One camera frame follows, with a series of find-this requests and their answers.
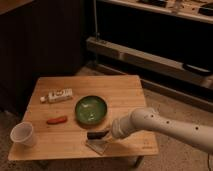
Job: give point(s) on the green plate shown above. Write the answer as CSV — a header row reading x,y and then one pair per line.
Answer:
x,y
91,110

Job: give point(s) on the grey metal shelf rail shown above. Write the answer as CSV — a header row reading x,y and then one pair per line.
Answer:
x,y
148,61

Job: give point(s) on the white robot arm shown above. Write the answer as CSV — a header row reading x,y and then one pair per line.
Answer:
x,y
195,135

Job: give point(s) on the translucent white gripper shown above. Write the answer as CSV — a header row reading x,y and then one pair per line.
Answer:
x,y
115,131

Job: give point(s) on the white lying bottle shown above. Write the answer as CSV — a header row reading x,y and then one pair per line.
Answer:
x,y
57,96

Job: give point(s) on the white upper shelf board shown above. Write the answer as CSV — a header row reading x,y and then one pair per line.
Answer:
x,y
188,9

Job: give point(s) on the orange carrot toy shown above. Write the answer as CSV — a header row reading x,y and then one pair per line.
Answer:
x,y
58,120

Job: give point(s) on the white sponge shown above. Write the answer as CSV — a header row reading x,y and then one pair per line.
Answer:
x,y
99,146

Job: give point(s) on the vertical metal pole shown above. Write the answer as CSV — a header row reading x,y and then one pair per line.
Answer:
x,y
95,20

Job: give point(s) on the black eraser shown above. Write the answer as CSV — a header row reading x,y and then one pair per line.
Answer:
x,y
96,135

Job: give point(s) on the wooden table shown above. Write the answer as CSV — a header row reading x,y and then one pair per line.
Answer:
x,y
123,93

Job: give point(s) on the dark wooden cabinet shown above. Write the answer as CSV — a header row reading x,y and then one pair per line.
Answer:
x,y
41,38

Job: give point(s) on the white plastic cup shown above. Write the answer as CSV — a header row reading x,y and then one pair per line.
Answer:
x,y
23,133

